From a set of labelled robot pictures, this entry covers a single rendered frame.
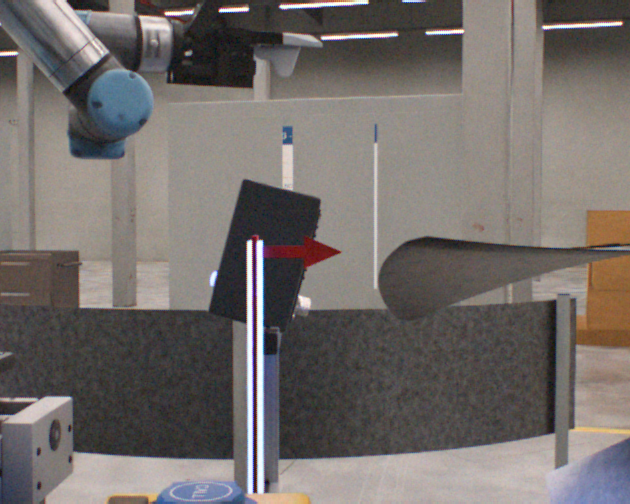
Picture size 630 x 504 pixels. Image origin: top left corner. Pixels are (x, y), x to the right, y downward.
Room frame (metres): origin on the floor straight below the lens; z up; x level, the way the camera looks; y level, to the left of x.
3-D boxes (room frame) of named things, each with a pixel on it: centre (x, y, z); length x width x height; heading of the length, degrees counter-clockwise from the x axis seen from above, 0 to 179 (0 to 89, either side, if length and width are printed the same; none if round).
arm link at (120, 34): (1.24, 0.29, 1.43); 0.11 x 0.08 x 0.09; 113
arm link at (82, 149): (1.22, 0.28, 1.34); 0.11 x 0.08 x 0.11; 23
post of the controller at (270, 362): (1.19, 0.06, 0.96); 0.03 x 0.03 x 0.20; 1
